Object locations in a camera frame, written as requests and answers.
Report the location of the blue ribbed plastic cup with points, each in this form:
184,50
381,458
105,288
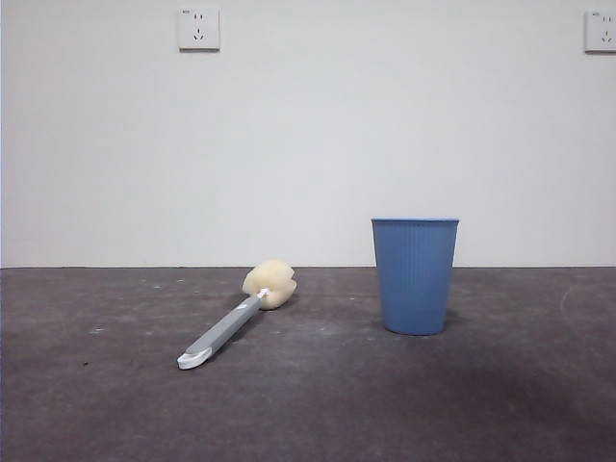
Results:
416,279

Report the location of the white wall socket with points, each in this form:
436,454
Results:
601,31
198,29

